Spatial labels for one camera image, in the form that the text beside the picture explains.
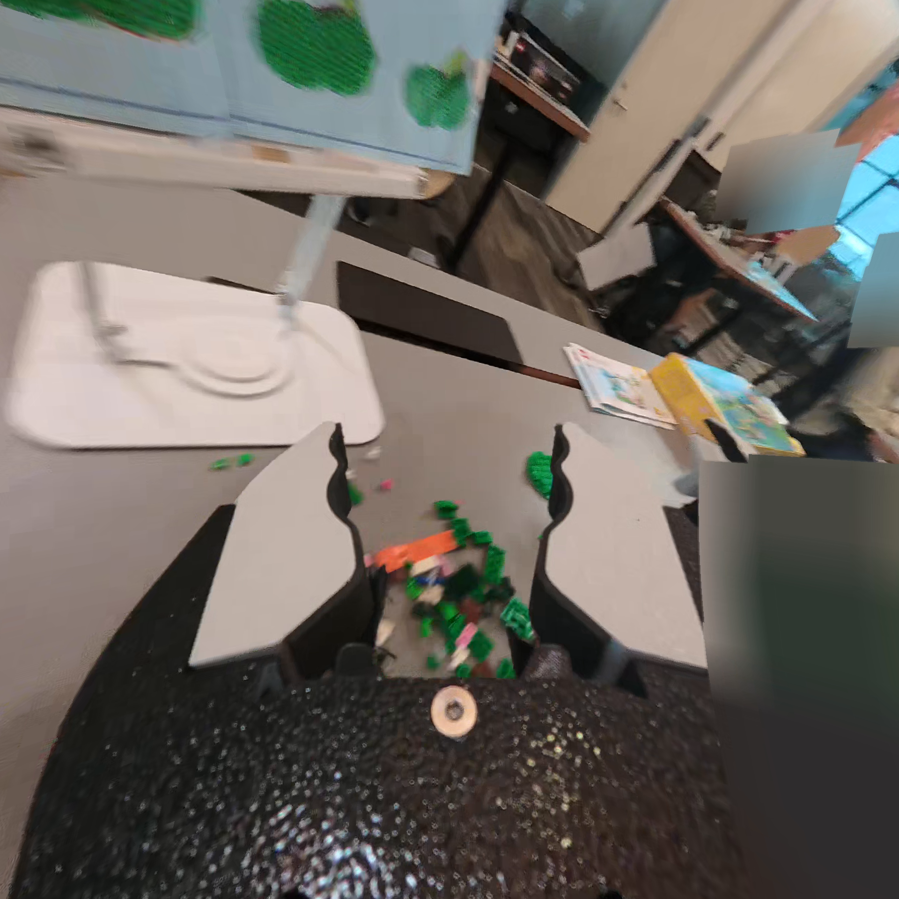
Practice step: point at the dark lego box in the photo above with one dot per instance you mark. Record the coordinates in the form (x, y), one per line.
(548, 67)

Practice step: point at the open instruction booklet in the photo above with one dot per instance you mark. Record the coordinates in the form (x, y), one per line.
(105, 77)

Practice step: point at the yellow lego box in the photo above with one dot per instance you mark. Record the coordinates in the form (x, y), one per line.
(730, 400)

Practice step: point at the white door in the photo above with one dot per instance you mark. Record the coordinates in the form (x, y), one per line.
(632, 140)

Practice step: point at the white book stand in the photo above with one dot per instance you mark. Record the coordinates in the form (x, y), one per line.
(175, 414)

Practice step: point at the white paper sheet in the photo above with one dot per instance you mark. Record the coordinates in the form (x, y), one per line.
(618, 256)

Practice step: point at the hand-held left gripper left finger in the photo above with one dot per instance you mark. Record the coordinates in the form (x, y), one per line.
(281, 562)

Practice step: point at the wooden desk with black legs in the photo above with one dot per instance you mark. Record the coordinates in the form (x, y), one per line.
(737, 263)
(541, 105)

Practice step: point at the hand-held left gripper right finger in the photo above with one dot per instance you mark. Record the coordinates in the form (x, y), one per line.
(618, 562)

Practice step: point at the orange brick separator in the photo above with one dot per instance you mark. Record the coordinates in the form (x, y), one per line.
(421, 546)

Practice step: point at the green lego plate assembly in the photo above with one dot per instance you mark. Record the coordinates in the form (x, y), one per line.
(539, 474)

